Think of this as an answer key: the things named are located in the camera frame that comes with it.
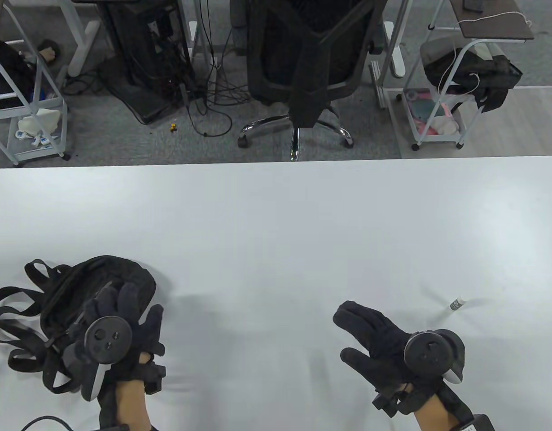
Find person's right hand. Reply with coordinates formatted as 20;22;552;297
333;301;439;417

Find person's left hand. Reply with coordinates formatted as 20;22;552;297
84;282;166;396

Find black corduroy backpack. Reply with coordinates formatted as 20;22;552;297
0;256;158;393

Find person's right forearm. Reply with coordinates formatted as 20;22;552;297
411;386;474;431

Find person's left forearm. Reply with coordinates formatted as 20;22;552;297
99;355;153;431

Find white metal cart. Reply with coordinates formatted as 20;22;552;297
386;38;496;151
0;0;71;167

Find white cloth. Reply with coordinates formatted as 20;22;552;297
18;108;62;135

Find cream cloth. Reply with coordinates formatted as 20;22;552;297
431;116;463;134

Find pink box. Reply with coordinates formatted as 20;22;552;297
404;88;463;135

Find grey metal rails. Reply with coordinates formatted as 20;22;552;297
369;62;388;108

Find black computer tower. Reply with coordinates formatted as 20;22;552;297
96;0;198;125

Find white desk leg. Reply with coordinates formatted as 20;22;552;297
56;0;101;77
177;0;214;68
384;0;413;79

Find black jacket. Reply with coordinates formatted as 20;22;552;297
0;38;36;110

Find black mesh office chair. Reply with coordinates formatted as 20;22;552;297
230;0;389;162

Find black bag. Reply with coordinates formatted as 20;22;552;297
421;38;523;113

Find brown side table top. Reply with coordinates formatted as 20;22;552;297
451;0;534;41

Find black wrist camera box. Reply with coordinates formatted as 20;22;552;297
456;414;495;431

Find thick black cable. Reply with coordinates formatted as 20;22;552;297
20;417;101;431

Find tangle of black cables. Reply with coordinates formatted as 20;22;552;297
63;45;258;137

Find thin white cable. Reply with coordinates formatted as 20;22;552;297
438;11;533;117

